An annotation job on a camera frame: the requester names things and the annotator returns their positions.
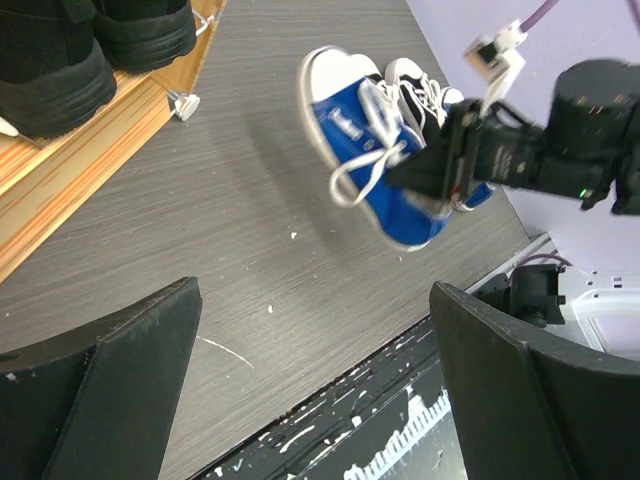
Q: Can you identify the blue sneaker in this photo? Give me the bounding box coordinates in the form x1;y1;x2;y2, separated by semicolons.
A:
451;182;495;213
297;46;452;251

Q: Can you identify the grey slotted cable duct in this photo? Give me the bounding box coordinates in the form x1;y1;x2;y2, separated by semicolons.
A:
343;389;451;480

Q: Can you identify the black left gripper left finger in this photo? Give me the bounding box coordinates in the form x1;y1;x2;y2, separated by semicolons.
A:
1;277;203;479

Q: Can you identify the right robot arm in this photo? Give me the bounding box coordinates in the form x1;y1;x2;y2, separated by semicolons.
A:
387;59;639;353

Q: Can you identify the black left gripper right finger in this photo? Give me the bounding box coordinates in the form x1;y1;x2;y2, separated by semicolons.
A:
429;282;639;479

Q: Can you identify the wooden shoe cabinet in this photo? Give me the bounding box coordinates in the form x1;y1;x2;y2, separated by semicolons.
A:
1;1;225;276

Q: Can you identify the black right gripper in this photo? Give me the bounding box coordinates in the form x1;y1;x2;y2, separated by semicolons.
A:
385;99;487;201

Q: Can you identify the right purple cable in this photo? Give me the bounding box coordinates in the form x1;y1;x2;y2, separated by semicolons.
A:
517;0;566;33

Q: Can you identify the black white sneaker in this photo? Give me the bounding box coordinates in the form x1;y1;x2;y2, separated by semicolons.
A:
385;58;464;145

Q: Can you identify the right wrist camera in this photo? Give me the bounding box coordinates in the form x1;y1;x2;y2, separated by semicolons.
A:
464;20;528;117

